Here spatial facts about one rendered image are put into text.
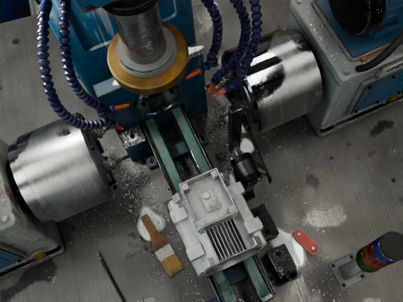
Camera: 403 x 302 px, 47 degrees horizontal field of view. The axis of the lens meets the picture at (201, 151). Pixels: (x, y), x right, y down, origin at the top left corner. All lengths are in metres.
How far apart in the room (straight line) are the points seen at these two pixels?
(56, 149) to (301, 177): 0.74
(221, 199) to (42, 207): 0.44
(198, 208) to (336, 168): 0.56
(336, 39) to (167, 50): 0.48
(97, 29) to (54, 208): 0.46
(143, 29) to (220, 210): 0.46
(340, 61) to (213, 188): 0.46
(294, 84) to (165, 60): 0.38
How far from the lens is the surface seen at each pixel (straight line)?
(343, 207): 1.49
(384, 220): 1.51
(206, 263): 1.13
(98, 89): 1.26
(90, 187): 1.20
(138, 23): 0.90
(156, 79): 1.02
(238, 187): 1.18
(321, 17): 1.33
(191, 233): 1.16
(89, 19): 1.21
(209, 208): 1.11
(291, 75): 1.24
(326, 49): 1.28
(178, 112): 1.44
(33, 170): 1.20
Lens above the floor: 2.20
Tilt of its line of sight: 68 degrees down
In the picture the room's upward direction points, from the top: 8 degrees counter-clockwise
